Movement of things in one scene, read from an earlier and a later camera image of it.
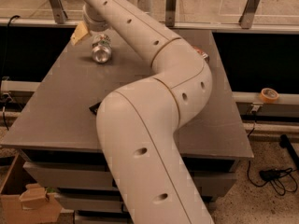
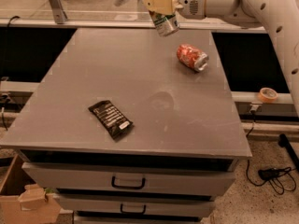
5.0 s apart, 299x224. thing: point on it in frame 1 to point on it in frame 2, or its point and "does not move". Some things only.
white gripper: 93,23 to 192,4
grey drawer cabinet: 55,135 does not move
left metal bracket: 60,14 does not move
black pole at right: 285,143 does not move
